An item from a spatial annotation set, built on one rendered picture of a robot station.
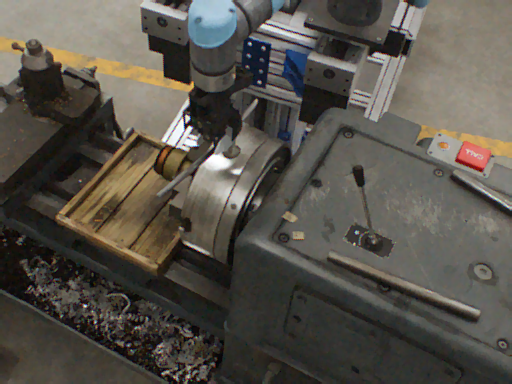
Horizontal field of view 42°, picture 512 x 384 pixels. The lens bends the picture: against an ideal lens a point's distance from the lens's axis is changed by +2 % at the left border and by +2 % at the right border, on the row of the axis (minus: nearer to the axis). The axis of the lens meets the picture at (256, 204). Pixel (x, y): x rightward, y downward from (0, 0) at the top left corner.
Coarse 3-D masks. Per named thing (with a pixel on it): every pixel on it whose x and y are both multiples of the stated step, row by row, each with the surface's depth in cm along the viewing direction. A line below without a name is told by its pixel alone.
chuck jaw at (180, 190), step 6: (186, 180) 149; (180, 186) 147; (186, 186) 147; (174, 192) 147; (180, 192) 146; (186, 192) 146; (174, 198) 144; (180, 198) 144; (174, 204) 143; (180, 204) 143; (174, 210) 143; (180, 210) 142; (174, 216) 144; (180, 216) 143; (180, 222) 142; (186, 222) 141; (192, 222) 141; (186, 228) 143
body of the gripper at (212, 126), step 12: (192, 96) 112; (204, 96) 113; (216, 96) 112; (228, 96) 118; (192, 108) 115; (204, 108) 116; (216, 108) 117; (228, 108) 118; (192, 120) 118; (204, 120) 116; (216, 120) 116; (228, 120) 120; (204, 132) 118; (216, 132) 119; (216, 144) 120
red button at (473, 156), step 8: (464, 144) 140; (472, 144) 141; (464, 152) 139; (472, 152) 139; (480, 152) 139; (488, 152) 139; (456, 160) 138; (464, 160) 138; (472, 160) 138; (480, 160) 138; (472, 168) 138; (480, 168) 137
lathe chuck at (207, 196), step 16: (240, 144) 139; (256, 144) 140; (208, 160) 137; (224, 160) 137; (240, 160) 137; (208, 176) 136; (224, 176) 136; (192, 192) 137; (208, 192) 136; (224, 192) 135; (192, 208) 138; (208, 208) 137; (192, 224) 140; (208, 224) 138; (192, 240) 144; (208, 240) 140
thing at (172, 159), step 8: (168, 144) 155; (160, 152) 152; (168, 152) 152; (176, 152) 152; (184, 152) 152; (160, 160) 152; (168, 160) 151; (176, 160) 151; (184, 160) 151; (160, 168) 152; (168, 168) 151; (176, 168) 150; (184, 168) 151; (168, 176) 152; (192, 176) 156
